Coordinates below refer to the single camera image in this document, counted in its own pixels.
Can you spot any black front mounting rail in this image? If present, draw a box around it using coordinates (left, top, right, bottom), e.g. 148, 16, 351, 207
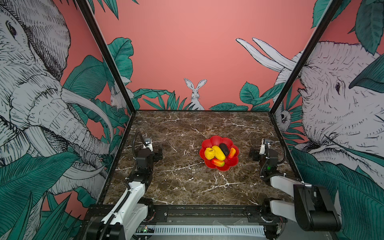
83, 205, 328, 224

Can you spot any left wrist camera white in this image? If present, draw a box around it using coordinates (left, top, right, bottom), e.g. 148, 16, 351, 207
143, 138, 154, 152

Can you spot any white vent strip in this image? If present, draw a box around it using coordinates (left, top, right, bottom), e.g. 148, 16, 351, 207
134, 224, 266, 237

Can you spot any red flower-shaped bowl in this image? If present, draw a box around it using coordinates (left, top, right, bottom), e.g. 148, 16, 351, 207
199, 136, 240, 172

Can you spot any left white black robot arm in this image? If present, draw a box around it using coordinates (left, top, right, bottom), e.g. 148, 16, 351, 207
83, 131, 163, 240

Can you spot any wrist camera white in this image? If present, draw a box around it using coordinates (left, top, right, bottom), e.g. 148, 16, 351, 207
259, 139, 271, 155
143, 138, 154, 152

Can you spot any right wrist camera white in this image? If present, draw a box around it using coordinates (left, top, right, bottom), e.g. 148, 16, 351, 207
259, 139, 271, 155

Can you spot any yellow bumpy round fruit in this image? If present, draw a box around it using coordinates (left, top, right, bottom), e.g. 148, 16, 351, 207
204, 148, 216, 160

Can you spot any dark brown fruit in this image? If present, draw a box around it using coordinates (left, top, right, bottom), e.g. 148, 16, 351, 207
219, 143, 230, 156

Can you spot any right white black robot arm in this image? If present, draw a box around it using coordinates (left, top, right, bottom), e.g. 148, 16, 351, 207
249, 140, 342, 232

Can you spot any red yellow mango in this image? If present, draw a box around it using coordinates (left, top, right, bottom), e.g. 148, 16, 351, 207
211, 159, 225, 167

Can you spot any red orange mango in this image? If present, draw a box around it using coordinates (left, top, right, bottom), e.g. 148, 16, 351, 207
228, 148, 237, 160

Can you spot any long yellow fruit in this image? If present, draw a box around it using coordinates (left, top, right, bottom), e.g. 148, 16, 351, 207
212, 146, 226, 161

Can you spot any right black frame post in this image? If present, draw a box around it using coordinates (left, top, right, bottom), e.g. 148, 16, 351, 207
269, 0, 343, 116

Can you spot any small circuit board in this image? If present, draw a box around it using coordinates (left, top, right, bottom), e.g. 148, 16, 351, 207
136, 225, 156, 235

